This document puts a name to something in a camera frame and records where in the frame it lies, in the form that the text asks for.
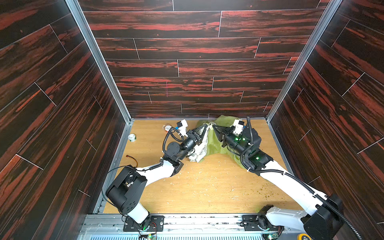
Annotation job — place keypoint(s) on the aluminium corner post right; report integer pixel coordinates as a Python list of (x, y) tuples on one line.
[(318, 31)]

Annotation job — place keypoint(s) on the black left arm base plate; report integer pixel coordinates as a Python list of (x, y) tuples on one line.
[(153, 223)]

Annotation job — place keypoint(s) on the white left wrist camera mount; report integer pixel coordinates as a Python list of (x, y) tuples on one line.
[(182, 127)]

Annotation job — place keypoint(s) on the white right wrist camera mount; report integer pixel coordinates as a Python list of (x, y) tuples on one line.
[(239, 126)]

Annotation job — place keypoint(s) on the aluminium front frame rail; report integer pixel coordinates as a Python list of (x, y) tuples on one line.
[(181, 227)]

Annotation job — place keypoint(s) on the aluminium corner post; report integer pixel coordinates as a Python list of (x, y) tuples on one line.
[(318, 31), (86, 31)]

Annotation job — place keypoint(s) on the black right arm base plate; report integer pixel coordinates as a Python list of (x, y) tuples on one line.
[(258, 223)]

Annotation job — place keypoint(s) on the small white green-dot cap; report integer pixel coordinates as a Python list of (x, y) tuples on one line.
[(132, 137)]

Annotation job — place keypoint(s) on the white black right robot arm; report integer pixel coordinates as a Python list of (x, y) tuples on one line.
[(321, 216)]

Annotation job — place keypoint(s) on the white red tape roll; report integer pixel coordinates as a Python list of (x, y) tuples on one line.
[(166, 128)]

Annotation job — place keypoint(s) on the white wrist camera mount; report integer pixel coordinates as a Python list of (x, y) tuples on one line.
[(239, 126), (182, 127)]

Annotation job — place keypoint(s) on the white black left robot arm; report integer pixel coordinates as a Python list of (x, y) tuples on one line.
[(127, 188)]

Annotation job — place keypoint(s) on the aluminium corner post left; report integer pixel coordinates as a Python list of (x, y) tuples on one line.
[(86, 31)]

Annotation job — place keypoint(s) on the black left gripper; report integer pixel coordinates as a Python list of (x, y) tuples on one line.
[(197, 135)]

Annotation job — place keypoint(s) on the yellow round tape measure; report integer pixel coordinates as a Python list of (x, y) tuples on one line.
[(303, 236)]

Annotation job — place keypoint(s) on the green Snoopy zip jacket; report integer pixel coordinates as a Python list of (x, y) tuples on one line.
[(211, 145)]

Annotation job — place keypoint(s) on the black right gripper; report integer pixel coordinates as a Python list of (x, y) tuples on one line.
[(224, 135)]

